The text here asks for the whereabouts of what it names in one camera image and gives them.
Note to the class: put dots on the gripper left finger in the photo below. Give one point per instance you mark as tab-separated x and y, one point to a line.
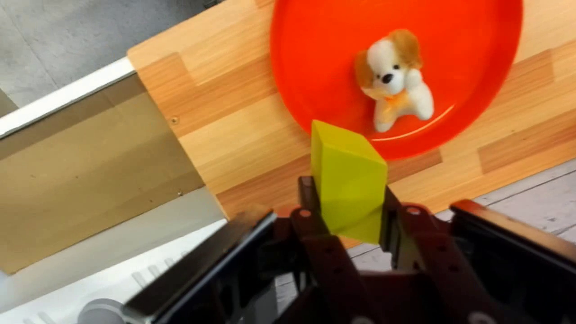
324	261

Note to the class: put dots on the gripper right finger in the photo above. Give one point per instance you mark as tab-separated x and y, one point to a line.
450	270

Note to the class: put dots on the yellow block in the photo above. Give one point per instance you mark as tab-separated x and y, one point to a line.
348	180

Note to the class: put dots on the white and brown plush dog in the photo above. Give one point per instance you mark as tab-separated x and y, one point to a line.
391	67

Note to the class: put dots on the orange round plastic plate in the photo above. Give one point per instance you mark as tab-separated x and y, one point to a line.
324	54

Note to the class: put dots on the white ribbed plastic object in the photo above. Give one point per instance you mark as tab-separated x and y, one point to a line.
90	283

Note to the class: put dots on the brown cardboard panel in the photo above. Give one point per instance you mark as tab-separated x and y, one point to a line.
90	180

